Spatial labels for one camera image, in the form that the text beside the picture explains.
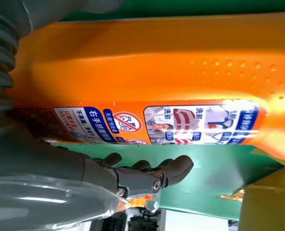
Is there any yellow plastic-wrapped box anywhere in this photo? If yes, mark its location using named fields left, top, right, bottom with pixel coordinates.
left=217, top=166, right=285, bottom=231

